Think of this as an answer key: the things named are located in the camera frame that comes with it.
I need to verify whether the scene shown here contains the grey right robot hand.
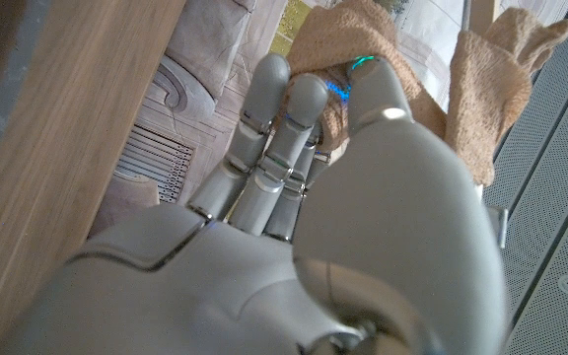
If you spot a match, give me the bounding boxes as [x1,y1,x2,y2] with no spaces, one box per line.
[5,52,510,355]

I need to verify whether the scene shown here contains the beige arm wrap bandage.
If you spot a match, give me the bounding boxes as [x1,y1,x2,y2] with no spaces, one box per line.
[268,0,568,187]

